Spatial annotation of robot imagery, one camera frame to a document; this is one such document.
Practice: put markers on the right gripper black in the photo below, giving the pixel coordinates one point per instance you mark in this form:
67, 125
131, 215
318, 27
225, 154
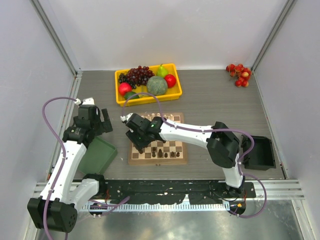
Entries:
136, 141

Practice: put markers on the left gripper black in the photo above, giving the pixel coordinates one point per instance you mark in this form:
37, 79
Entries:
102, 123

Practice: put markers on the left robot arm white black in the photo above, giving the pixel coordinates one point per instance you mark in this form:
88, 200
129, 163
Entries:
57, 206

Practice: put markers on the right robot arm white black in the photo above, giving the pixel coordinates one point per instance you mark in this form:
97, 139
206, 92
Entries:
222, 145

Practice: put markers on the wooden chess board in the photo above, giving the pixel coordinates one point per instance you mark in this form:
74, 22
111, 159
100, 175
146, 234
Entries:
159, 153

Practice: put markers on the green plastic tray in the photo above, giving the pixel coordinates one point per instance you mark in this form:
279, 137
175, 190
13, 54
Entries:
98, 157

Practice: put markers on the green lime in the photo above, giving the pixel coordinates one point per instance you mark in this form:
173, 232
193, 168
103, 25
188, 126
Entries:
131, 95

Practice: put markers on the red apple left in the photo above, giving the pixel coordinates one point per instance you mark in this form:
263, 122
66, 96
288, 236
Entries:
124, 88

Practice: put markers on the red apple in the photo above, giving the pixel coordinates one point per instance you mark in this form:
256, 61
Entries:
170, 80
124, 88

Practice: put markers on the green melon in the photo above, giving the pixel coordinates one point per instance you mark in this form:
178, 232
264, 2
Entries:
157, 86

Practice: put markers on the black grape bunch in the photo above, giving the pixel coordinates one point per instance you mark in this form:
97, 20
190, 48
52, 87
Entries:
124, 79

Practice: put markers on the yellow plastic fruit tray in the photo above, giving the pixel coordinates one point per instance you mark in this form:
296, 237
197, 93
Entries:
171, 94

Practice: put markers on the red grape bunch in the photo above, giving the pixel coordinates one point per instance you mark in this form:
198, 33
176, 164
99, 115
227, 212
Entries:
139, 76

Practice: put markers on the red apple right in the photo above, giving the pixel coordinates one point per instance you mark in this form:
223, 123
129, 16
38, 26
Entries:
170, 80

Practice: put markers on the green pear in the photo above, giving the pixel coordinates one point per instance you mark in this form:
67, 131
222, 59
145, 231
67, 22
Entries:
162, 71

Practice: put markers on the red cherry cluster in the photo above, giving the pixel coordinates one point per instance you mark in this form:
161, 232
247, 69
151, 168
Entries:
240, 74

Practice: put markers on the black plastic bin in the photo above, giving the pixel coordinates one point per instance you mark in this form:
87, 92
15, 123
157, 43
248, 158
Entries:
261, 157

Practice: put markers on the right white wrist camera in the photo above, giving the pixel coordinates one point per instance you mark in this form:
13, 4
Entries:
125, 118

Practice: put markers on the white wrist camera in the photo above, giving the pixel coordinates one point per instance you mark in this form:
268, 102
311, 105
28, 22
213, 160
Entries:
86, 101
125, 118

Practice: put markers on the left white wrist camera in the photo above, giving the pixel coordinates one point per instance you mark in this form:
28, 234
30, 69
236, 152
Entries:
86, 101

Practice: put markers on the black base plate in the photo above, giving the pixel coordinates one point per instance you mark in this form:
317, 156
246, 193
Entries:
169, 192

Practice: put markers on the white cable duct strip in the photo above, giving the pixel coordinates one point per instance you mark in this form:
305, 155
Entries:
182, 207

